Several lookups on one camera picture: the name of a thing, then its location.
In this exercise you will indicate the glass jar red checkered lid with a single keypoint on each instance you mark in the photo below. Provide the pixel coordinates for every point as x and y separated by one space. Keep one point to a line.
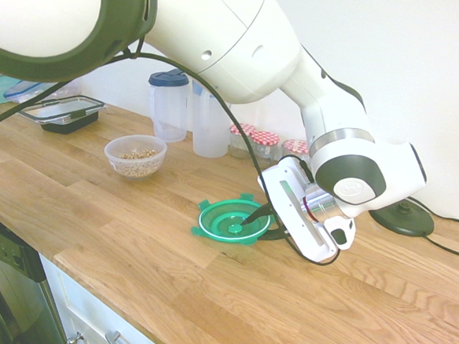
266 151
294 148
237 141

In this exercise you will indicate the translucent plastic pitcher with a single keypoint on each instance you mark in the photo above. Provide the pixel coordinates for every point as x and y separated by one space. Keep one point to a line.
208 139

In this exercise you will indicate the clear pitcher with navy lid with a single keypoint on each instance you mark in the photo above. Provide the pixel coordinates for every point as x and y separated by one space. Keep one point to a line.
170 113

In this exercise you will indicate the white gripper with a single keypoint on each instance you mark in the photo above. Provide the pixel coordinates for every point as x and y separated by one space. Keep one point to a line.
287 192

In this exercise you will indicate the metal cabinet knob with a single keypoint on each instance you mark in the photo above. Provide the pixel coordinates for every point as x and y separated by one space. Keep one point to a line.
74 340

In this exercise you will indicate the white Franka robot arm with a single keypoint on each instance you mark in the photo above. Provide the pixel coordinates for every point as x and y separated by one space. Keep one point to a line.
242 43

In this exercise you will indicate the black kettle base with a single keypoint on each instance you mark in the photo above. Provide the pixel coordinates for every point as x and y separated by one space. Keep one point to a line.
403 221

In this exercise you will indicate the green round plastic lid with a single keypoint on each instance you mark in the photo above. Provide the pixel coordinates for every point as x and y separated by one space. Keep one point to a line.
218 222

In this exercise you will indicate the clear container with blue rim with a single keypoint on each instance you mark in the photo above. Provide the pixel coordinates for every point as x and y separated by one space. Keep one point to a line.
20 90

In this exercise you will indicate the translucent plastic food bowl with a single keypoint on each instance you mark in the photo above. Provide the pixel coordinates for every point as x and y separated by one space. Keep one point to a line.
114 152

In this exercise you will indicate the stainless steel dishwasher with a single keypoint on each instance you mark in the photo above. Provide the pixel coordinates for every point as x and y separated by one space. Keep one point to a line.
9 274

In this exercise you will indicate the white kitchen cabinet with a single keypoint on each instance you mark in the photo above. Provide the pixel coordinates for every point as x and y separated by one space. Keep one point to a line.
86 307

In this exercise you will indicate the cereal rings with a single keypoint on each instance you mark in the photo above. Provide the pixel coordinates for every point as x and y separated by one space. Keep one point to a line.
136 157

